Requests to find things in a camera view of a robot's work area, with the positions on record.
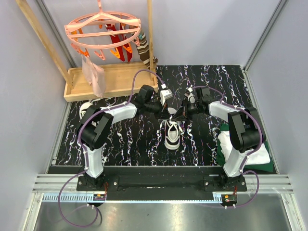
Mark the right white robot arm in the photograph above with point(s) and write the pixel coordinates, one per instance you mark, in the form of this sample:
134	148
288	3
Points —
246	133

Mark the black marble mat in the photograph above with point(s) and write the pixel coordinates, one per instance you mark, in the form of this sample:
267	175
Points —
141	141

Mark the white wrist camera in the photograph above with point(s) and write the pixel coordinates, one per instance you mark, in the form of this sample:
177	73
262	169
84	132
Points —
189	95
165	94

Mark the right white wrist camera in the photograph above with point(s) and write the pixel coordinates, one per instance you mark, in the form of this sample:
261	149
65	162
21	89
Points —
189	95

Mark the pink round clip hanger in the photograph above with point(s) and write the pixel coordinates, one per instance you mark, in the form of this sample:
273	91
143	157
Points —
88	32

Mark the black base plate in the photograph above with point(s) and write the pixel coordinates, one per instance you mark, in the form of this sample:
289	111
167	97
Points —
158	188

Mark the brown striped sock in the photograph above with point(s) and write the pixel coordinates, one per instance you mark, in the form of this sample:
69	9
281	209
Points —
144	49

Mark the red sock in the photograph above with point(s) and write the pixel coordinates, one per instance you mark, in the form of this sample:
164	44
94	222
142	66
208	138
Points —
127	46
117	51

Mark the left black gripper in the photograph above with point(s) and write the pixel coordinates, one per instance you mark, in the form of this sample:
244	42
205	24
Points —
163	113

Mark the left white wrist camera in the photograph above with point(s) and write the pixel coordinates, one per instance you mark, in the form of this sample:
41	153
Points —
165	94

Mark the wooden tray rack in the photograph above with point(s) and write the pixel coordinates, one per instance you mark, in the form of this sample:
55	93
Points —
119	77

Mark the green folded cloth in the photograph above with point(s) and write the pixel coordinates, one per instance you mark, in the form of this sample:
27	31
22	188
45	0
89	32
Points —
260	160

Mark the translucent plastic bag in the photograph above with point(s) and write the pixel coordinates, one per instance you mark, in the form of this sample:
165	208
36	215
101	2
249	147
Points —
94	75

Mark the white shoelace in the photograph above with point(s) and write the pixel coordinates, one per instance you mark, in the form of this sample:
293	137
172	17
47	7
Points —
182	124

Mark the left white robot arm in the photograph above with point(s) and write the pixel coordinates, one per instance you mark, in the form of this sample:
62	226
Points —
95	125

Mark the white sneaker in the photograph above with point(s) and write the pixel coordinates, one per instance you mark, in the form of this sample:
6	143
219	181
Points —
83	108
172	134

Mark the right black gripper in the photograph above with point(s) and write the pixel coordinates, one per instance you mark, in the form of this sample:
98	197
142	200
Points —
184	115

